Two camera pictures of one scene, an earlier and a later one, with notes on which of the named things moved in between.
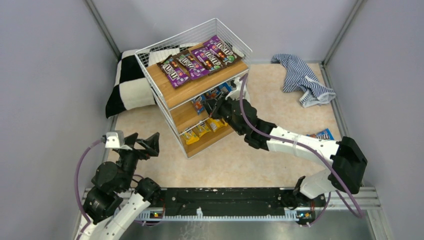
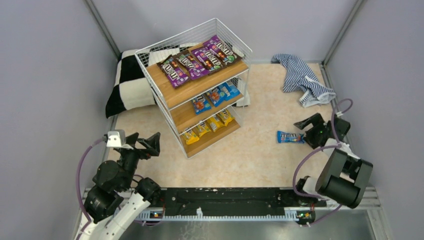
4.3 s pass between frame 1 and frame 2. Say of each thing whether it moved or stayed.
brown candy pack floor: stayed
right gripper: moved
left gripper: stayed
